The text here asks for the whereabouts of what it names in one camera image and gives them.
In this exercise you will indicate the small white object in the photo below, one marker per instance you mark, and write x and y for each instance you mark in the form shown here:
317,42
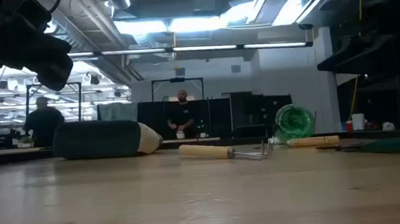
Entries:
388,126

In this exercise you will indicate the red cup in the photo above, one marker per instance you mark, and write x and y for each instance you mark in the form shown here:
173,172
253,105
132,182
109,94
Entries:
349,126

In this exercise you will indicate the white paper roll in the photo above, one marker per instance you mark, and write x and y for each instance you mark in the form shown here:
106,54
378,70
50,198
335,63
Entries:
358,121

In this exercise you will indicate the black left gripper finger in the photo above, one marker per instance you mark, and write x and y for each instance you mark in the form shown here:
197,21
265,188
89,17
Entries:
55,72

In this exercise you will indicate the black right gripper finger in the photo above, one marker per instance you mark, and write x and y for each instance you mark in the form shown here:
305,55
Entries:
369,57

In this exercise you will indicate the seated person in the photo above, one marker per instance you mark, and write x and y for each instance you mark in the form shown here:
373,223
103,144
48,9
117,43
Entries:
182,117

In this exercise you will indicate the standing person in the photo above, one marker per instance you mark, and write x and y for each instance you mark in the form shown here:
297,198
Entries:
43,122

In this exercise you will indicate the cream and green gardening bag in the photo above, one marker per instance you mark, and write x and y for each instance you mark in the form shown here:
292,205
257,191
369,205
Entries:
97,139

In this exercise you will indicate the small white cup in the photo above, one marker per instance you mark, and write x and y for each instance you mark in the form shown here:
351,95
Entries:
180,134

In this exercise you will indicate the grey hanging cloth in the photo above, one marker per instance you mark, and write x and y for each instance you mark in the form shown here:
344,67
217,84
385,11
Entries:
118,112

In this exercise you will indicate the long ceiling strip lamp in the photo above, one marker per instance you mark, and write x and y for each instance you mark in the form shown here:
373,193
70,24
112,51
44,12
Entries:
201,48

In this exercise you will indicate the black aluminium table frame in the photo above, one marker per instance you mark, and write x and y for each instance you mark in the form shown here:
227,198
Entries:
11,156

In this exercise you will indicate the black cabinet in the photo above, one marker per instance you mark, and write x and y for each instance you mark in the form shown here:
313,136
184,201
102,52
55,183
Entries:
251,113

